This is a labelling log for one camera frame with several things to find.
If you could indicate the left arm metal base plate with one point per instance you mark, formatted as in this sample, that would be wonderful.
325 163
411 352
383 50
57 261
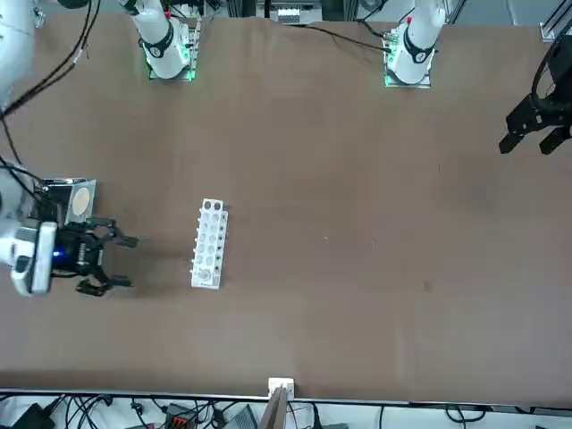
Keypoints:
406 85

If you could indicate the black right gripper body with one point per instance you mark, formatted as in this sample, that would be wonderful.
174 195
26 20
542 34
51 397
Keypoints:
78 252

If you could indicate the white test tube rack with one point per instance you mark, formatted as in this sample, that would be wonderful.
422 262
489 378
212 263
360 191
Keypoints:
210 248

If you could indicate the aluminium frame profile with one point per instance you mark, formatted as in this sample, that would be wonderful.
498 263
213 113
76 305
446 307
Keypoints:
549 29

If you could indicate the white post bracket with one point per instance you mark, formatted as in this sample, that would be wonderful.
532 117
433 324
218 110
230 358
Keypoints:
281 383

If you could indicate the white power socket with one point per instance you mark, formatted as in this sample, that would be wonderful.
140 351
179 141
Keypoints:
288 15

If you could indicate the black orange power connector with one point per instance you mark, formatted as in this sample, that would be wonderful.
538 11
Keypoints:
179 418

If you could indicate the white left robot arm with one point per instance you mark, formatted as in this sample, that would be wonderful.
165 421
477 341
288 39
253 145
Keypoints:
415 49

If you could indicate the large black power adapter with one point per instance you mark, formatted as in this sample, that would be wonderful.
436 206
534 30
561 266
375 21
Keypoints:
31 415

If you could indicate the aluminium camera post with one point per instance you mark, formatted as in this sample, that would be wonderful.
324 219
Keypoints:
275 411

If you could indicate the grey power adapter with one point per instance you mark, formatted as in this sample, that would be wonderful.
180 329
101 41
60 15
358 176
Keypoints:
241 418

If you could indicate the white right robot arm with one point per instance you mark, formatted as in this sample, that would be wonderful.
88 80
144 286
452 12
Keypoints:
165 49

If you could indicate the metal table edge rail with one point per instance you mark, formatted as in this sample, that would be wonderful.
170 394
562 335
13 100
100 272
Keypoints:
134 394

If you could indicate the steel tray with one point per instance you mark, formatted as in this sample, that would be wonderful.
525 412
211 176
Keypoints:
56 196

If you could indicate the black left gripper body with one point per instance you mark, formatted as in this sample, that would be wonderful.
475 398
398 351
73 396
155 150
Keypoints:
561 62

